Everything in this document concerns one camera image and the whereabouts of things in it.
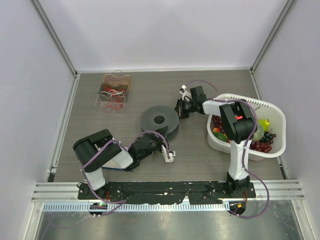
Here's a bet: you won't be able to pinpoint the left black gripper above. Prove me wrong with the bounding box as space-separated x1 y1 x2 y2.
138 127 170 161

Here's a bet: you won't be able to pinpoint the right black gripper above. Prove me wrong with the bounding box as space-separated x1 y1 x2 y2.
168 98 196 120

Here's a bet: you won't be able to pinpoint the grey cable spool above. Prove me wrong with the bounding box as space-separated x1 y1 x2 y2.
139 105 180 140

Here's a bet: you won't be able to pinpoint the white plastic basket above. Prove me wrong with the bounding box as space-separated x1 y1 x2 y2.
206 93 286 161

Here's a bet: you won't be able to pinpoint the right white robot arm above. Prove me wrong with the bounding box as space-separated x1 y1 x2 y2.
174 85 258 198

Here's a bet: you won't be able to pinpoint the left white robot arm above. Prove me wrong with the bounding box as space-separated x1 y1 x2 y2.
72 127 176 201

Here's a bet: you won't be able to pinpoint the red grape bunch left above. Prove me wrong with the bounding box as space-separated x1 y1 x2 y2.
211 115 224 129

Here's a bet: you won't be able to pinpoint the small peach fruits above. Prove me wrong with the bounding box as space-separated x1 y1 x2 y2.
212 127 229 143

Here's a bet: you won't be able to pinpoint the green avocado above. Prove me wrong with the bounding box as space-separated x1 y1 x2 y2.
214 132 228 142

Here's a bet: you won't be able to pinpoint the blue razor package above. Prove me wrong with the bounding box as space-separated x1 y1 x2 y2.
102 164 133 172

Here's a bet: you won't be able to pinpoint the green netted melon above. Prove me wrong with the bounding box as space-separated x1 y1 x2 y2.
252 122 265 142

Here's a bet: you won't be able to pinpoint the green pear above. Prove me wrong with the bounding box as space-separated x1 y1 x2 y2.
258 119 270 132

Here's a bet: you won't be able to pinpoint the dark grape bunch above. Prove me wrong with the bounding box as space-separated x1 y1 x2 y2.
260 131 277 144

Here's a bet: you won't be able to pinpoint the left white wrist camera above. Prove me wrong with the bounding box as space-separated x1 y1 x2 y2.
161 145 176 163

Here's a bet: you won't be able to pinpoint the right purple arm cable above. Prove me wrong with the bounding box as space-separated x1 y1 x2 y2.
184 79 270 221

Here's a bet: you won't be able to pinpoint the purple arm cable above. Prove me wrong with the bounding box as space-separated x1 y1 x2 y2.
184 79 270 221
82 130 173 218

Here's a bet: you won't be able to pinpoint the red cables in box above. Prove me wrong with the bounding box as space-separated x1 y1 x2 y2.
98 99 125 112

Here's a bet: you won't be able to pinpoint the white cables in box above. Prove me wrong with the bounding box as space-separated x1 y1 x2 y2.
100 87 127 100

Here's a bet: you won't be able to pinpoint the clear cable box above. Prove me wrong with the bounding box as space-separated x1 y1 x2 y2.
94 70 132 114

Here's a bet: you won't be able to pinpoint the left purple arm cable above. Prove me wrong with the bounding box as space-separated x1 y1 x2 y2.
82 130 173 218

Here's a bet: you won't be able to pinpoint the aluminium frame rail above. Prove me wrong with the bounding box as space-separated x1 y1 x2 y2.
31 179 305 202

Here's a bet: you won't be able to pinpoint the white slotted cable duct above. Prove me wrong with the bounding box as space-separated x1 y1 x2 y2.
42 201 230 212

